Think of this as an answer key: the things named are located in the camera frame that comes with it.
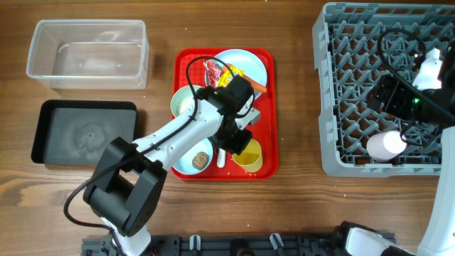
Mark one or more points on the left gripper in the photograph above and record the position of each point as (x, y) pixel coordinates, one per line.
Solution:
(234, 143)

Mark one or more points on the white plastic spoon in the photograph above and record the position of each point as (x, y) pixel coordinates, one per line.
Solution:
(221, 159)

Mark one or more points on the yellow plastic cup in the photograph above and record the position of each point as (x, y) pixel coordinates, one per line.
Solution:
(251, 158)

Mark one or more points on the brown chocolate cookie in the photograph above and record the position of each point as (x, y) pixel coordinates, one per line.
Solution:
(200, 160)

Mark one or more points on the light blue bowl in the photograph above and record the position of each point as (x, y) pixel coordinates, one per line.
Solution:
(184, 164)

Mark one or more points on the orange carrot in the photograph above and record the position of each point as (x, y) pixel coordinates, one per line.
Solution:
(258, 87)

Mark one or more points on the yellow snack wrapper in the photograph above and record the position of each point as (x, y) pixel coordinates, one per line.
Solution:
(226, 76)

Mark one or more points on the green bowl with rice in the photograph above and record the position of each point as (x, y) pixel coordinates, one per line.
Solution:
(181, 100)

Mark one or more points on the red snack wrapper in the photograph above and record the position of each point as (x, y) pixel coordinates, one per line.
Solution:
(214, 69)

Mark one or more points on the pink plastic cup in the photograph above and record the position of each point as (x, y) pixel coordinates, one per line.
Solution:
(385, 146)

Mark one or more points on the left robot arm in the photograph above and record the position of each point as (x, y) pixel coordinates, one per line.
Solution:
(125, 188)

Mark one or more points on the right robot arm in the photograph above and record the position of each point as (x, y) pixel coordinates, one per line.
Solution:
(426, 109)

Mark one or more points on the grey dishwasher rack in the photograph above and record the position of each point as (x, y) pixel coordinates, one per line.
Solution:
(346, 58)

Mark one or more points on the red serving tray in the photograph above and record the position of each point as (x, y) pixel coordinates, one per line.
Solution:
(264, 131)

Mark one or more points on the light blue plate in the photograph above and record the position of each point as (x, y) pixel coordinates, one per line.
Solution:
(247, 61)

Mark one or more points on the black plastic tray bin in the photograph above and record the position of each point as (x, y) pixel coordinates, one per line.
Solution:
(76, 132)

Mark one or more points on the clear plastic bin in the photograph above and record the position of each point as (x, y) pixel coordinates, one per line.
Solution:
(99, 54)

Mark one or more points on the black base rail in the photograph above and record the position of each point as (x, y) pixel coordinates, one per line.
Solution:
(294, 245)

